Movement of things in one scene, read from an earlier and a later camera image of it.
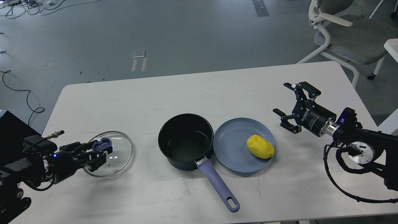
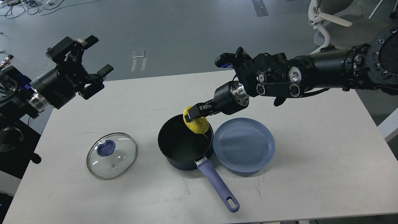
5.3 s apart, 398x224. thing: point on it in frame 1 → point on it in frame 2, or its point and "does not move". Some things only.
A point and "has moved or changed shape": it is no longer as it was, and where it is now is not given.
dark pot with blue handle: [186, 140] does not move
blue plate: [230, 144] does not move
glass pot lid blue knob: [104, 143] has moved or changed shape
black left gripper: [65, 165] → [58, 85]
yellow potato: [260, 147] → [200, 126]
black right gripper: [306, 113] → [228, 99]
